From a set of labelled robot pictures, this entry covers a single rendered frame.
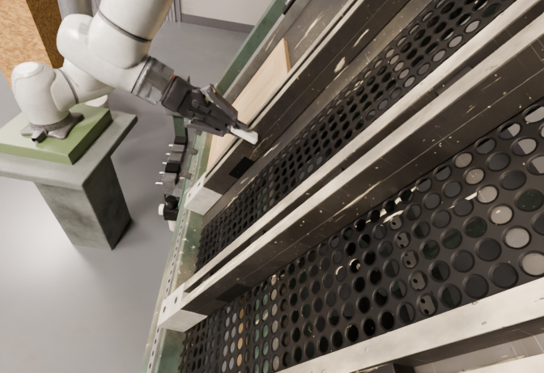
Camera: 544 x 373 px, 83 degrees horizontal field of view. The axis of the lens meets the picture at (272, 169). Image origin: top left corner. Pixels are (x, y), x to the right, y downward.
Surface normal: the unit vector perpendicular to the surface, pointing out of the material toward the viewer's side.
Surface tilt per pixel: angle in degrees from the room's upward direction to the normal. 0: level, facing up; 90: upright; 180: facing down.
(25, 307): 0
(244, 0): 90
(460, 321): 60
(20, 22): 90
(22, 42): 90
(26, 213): 0
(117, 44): 78
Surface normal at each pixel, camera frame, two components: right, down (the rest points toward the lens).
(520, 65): 0.02, 0.70
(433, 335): -0.80, -0.41
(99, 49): 0.20, 0.46
